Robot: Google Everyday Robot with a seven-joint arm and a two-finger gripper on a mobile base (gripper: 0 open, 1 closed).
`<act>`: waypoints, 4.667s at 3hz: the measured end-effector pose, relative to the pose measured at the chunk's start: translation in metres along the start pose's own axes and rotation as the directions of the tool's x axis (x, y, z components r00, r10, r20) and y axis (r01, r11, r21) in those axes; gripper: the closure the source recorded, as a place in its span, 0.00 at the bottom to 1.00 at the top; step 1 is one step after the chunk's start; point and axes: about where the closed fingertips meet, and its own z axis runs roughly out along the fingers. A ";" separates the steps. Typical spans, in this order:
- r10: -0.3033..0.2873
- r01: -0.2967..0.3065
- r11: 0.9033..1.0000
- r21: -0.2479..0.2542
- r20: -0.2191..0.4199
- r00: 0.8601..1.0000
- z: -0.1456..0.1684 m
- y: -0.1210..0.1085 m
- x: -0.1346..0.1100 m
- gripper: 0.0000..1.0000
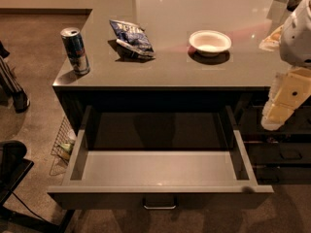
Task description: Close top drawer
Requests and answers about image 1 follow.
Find wire mesh basket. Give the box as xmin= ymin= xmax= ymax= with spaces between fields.
xmin=50 ymin=116 xmax=76 ymax=176

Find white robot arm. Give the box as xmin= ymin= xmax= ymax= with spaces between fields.
xmin=259 ymin=0 xmax=311 ymax=131

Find dark grey counter cabinet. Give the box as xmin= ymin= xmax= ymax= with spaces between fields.
xmin=52 ymin=0 xmax=311 ymax=186

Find white yellow gripper body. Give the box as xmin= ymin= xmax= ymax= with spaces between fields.
xmin=269 ymin=67 xmax=311 ymax=110

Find silver drawer handle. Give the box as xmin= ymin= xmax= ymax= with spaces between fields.
xmin=142 ymin=196 xmax=178 ymax=210

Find black cable on floor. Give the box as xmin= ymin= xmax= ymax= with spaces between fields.
xmin=11 ymin=191 xmax=50 ymax=223

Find blue chip bag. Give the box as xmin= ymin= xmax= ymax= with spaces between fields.
xmin=110 ymin=19 xmax=155 ymax=59

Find blue silver drink can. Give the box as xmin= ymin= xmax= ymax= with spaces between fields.
xmin=60 ymin=27 xmax=90 ymax=76

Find white paper bowl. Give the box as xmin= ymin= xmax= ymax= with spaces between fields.
xmin=189 ymin=30 xmax=231 ymax=56

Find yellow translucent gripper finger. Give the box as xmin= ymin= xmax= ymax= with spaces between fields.
xmin=261 ymin=101 xmax=294 ymax=131

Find grey top drawer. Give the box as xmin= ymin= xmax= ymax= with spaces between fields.
xmin=48 ymin=107 xmax=273 ymax=210

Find dark right side drawers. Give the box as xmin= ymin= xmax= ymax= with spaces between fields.
xmin=238 ymin=92 xmax=311 ymax=184

